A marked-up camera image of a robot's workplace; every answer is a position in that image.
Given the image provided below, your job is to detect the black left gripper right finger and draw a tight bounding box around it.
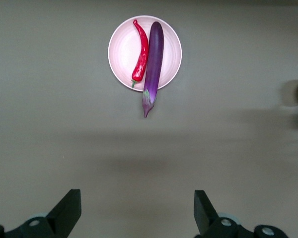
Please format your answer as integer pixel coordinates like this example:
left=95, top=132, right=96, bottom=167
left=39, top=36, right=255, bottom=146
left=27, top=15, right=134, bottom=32
left=193, top=190, right=255, bottom=238

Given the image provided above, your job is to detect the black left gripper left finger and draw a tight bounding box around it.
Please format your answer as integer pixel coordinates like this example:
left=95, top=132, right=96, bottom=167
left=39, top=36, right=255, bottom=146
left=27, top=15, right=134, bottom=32
left=4, top=189, right=82, bottom=238

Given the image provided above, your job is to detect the red chili pepper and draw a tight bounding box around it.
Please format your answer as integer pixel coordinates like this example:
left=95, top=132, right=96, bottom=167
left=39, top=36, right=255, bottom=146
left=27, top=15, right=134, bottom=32
left=131, top=19, right=149, bottom=89

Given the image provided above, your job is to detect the long purple eggplant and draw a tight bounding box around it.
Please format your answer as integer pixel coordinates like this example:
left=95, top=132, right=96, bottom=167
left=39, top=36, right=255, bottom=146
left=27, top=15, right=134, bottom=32
left=142, top=21, right=164, bottom=119

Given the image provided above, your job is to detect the pink round plate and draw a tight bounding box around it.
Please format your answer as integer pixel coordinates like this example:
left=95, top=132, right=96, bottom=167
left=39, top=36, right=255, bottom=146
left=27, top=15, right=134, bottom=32
left=108, top=15, right=183, bottom=92

